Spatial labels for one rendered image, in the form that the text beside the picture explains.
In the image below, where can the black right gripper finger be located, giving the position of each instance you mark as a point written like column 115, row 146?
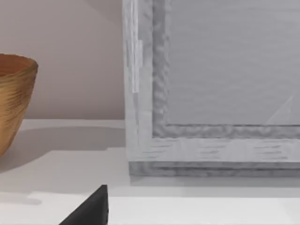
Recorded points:
column 95, row 208

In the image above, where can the brown wooden bowl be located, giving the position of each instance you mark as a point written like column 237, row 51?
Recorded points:
column 14, row 98

